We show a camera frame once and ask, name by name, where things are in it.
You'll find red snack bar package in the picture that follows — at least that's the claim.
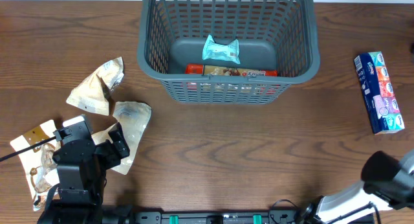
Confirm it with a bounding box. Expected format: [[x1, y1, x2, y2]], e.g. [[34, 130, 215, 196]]
[[185, 63, 278, 93]]

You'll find teal snack wrapper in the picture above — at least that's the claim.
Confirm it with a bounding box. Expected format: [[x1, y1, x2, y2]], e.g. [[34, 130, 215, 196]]
[[202, 35, 241, 64]]

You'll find blue tissue pack box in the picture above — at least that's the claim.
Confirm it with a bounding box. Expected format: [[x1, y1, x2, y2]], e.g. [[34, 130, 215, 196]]
[[354, 51, 405, 135]]

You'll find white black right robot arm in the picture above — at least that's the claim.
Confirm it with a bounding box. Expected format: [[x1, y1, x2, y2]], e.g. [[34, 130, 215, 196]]
[[296, 151, 413, 223]]

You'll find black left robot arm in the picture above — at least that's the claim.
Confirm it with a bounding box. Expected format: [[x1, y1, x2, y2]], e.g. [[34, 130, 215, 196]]
[[38, 121, 135, 224]]

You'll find white brown treat pouch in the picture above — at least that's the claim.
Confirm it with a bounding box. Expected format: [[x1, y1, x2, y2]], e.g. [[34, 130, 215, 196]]
[[10, 120, 63, 211]]

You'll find beige crumpled pouch upper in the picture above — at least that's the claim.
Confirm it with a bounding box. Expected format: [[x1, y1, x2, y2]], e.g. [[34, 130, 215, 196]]
[[66, 57, 124, 116]]

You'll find beige clear pouch middle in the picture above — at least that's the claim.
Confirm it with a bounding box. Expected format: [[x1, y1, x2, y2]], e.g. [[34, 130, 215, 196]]
[[90, 101, 153, 176]]

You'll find grey plastic lattice basket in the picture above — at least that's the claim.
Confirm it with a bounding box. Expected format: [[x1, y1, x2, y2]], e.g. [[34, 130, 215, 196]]
[[137, 0, 320, 104]]

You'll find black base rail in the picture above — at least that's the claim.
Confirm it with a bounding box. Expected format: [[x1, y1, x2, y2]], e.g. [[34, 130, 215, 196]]
[[133, 207, 321, 224]]

